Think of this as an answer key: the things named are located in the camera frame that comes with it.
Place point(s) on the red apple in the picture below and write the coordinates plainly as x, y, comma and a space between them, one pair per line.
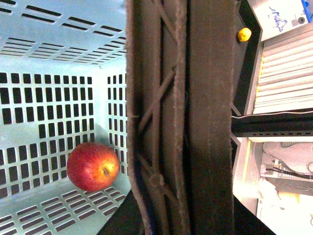
92, 166

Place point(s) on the brown basket handle front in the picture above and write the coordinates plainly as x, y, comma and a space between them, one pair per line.
156, 105

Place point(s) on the light blue plastic basket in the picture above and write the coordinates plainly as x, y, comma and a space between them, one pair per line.
62, 83

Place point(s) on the yellow fruit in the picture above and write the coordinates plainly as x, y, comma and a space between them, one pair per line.
244, 34

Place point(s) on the white ribbed machine housing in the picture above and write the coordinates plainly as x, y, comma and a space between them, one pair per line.
272, 122

